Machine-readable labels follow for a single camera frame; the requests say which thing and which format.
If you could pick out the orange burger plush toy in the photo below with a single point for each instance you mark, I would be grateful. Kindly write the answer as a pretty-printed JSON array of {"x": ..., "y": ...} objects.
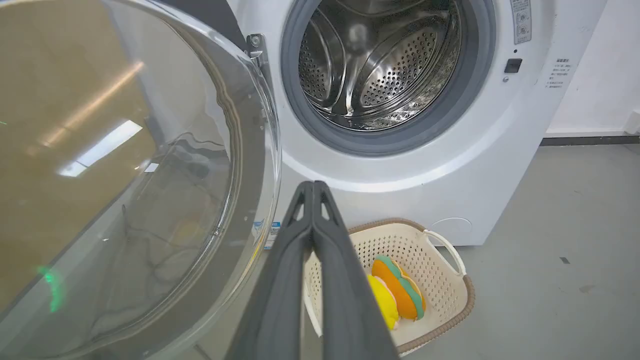
[{"x": 400, "y": 287}]

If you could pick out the yellow plush toy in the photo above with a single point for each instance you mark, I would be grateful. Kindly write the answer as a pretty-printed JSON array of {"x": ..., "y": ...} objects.
[{"x": 386, "y": 302}]

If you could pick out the white front-load washing machine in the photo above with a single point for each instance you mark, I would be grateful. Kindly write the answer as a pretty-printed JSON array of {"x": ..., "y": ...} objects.
[{"x": 450, "y": 165}]

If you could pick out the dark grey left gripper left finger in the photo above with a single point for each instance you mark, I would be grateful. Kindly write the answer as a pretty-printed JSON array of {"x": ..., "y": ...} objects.
[{"x": 280, "y": 300}]

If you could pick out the glass washer door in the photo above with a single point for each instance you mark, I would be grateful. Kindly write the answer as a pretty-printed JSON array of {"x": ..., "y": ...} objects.
[{"x": 125, "y": 175}]

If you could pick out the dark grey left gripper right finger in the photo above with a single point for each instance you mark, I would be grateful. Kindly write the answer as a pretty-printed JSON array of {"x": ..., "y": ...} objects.
[{"x": 345, "y": 300}]

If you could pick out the stainless steel washer drum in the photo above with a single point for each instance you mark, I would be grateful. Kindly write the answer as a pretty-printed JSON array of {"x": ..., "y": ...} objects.
[{"x": 380, "y": 60}]

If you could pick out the cream perforated laundry basket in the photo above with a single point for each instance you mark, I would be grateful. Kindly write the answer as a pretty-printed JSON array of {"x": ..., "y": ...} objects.
[{"x": 435, "y": 280}]

